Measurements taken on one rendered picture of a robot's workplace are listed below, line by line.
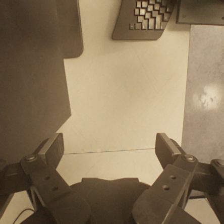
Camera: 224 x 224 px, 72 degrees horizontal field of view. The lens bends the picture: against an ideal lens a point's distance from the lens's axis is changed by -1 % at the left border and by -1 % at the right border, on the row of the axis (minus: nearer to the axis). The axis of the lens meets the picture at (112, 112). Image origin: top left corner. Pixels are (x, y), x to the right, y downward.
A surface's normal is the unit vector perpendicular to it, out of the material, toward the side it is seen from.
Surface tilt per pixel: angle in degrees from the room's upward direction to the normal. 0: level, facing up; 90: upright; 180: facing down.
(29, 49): 86
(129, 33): 5
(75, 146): 0
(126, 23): 5
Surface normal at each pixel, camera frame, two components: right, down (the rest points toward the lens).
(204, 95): 0.02, 0.30
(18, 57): 1.00, -0.04
